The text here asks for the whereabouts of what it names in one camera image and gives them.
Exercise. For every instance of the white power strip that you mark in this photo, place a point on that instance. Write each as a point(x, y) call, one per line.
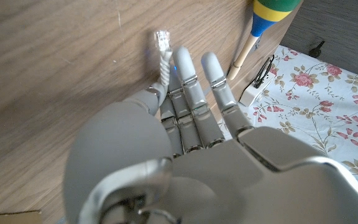
point(253, 95)

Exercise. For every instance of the floral backdrop cloth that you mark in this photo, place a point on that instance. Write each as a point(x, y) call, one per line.
point(322, 102)

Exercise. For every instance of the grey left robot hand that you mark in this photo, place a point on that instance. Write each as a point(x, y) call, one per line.
point(228, 174)

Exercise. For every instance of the colourful wooden maraca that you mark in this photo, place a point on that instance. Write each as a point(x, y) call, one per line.
point(266, 15)

